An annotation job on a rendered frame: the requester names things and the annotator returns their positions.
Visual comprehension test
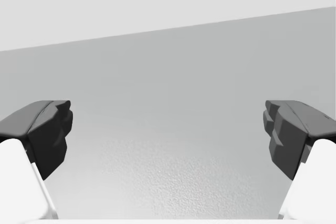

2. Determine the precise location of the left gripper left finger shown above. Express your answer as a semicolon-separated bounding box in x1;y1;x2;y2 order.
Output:
0;100;74;220

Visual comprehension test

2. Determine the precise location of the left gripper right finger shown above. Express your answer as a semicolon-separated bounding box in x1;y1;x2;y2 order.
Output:
262;100;336;220

